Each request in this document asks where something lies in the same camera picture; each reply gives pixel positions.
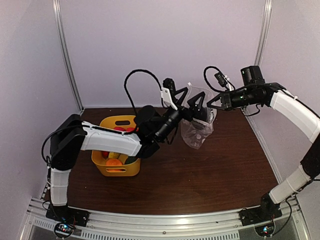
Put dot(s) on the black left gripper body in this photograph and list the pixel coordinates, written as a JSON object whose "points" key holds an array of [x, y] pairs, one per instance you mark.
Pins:
{"points": [[187, 115]]}

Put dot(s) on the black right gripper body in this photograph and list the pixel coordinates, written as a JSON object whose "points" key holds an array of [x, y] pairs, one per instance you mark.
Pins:
{"points": [[249, 98]]}

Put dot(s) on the clear zip top bag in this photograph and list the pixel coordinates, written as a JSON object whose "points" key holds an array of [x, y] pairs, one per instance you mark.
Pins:
{"points": [[195, 133]]}

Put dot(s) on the yellow toy banana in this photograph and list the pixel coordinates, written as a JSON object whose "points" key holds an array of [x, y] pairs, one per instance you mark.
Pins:
{"points": [[113, 155]]}

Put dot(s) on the purple toy eggplant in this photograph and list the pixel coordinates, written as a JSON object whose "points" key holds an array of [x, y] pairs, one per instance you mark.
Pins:
{"points": [[205, 116]]}

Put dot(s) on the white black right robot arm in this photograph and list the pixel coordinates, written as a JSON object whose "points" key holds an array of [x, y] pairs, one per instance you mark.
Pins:
{"points": [[275, 96]]}

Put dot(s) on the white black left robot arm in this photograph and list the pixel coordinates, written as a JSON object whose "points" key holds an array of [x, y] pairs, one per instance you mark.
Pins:
{"points": [[75, 135]]}

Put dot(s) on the red toy apple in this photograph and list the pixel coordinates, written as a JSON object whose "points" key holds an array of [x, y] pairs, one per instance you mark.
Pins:
{"points": [[118, 128], [130, 129]]}

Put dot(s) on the yellow plastic basket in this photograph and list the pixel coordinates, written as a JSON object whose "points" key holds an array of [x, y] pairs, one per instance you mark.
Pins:
{"points": [[125, 170]]}

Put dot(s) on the orange toy orange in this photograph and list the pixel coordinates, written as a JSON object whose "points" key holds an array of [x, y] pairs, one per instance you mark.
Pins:
{"points": [[113, 162]]}

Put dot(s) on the right circuit board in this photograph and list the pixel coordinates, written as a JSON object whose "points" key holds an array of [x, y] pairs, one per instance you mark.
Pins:
{"points": [[265, 230]]}

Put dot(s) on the circuit board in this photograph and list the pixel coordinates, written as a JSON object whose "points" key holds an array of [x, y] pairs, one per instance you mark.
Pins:
{"points": [[63, 230], [265, 230]]}

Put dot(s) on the left circuit board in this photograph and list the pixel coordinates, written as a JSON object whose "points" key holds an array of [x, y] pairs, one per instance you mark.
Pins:
{"points": [[63, 230]]}

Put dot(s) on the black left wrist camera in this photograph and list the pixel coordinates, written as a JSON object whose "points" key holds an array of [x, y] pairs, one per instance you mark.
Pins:
{"points": [[167, 92]]}

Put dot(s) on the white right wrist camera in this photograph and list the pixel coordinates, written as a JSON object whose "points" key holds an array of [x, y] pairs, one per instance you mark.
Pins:
{"points": [[224, 81]]}

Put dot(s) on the right aluminium corner post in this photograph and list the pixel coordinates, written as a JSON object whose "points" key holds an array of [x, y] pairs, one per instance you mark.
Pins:
{"points": [[264, 30]]}

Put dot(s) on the aluminium corner post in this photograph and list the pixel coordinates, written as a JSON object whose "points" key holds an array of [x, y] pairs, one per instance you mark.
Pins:
{"points": [[65, 54], [264, 30]]}

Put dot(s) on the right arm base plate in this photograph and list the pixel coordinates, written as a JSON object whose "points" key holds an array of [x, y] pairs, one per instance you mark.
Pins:
{"points": [[255, 215]]}

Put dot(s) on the aluminium front rail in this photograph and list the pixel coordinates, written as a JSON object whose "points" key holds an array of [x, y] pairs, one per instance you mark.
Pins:
{"points": [[221, 225]]}

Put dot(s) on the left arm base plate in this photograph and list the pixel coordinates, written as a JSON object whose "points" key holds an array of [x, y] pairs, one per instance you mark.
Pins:
{"points": [[68, 215]]}

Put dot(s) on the left aluminium corner post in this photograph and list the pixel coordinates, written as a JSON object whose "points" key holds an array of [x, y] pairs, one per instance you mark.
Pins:
{"points": [[65, 54]]}

